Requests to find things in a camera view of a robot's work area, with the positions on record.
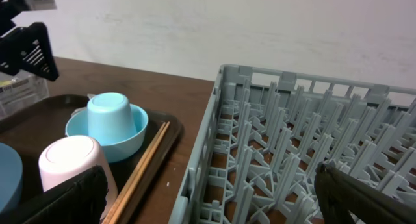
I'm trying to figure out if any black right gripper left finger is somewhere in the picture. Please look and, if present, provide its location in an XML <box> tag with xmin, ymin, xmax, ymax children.
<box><xmin>1</xmin><ymin>166</ymin><xmax>108</xmax><ymax>224</ymax></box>

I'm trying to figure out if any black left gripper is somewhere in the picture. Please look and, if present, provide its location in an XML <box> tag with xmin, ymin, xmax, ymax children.
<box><xmin>1</xmin><ymin>0</ymin><xmax>59</xmax><ymax>81</ymax></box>

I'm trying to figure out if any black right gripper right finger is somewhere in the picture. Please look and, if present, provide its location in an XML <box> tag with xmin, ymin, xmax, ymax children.
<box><xmin>314</xmin><ymin>162</ymin><xmax>415</xmax><ymax>224</ymax></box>

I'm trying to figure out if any dark blue plate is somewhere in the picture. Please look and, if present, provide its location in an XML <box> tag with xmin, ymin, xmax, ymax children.
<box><xmin>1</xmin><ymin>143</ymin><xmax>23</xmax><ymax>213</ymax></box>

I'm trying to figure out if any grey dishwasher rack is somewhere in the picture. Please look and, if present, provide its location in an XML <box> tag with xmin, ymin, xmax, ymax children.
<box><xmin>170</xmin><ymin>64</ymin><xmax>415</xmax><ymax>223</ymax></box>

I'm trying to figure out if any wooden chopstick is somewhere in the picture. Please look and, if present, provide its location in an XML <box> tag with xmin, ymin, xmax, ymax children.
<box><xmin>101</xmin><ymin>121</ymin><xmax>167</xmax><ymax>224</ymax></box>
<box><xmin>109</xmin><ymin>121</ymin><xmax>171</xmax><ymax>224</ymax></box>

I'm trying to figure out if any clear plastic bin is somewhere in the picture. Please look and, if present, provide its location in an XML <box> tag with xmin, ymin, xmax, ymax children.
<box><xmin>1</xmin><ymin>71</ymin><xmax>49</xmax><ymax>119</ymax></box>

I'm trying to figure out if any pale pink cup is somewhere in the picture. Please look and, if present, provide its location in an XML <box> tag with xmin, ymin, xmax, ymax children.
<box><xmin>38</xmin><ymin>135</ymin><xmax>118</xmax><ymax>220</ymax></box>

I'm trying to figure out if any light blue bowl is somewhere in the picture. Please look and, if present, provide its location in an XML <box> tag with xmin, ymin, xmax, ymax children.
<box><xmin>65</xmin><ymin>104</ymin><xmax>150</xmax><ymax>163</ymax></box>

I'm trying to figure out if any light blue cup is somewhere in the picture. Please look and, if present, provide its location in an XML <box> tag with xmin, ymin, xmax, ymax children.
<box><xmin>87</xmin><ymin>92</ymin><xmax>137</xmax><ymax>145</ymax></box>

